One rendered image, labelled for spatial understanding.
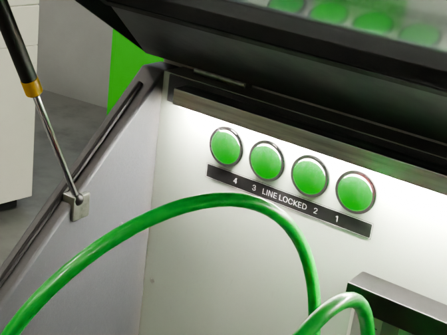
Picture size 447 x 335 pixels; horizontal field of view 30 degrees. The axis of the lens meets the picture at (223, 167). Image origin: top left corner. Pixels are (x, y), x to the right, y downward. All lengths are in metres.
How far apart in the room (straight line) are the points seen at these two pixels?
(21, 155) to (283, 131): 3.08
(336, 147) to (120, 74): 2.98
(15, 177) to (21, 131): 0.23
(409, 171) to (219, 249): 0.31
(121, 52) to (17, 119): 0.56
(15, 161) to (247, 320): 2.95
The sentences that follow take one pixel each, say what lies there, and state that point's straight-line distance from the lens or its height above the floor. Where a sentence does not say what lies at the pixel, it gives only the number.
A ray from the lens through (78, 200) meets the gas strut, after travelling 1.01.
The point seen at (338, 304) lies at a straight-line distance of 0.72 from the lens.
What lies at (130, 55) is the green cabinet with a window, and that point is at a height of 0.80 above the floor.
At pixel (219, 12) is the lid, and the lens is 0.84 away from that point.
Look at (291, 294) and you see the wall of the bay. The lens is 1.05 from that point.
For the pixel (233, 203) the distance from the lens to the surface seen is 0.78.
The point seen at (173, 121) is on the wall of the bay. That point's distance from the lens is 1.08.
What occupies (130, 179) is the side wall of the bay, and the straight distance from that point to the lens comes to 1.08.
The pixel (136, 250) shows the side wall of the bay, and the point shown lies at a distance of 1.15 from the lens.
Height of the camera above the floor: 1.73
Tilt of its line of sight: 21 degrees down
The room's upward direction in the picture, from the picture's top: 7 degrees clockwise
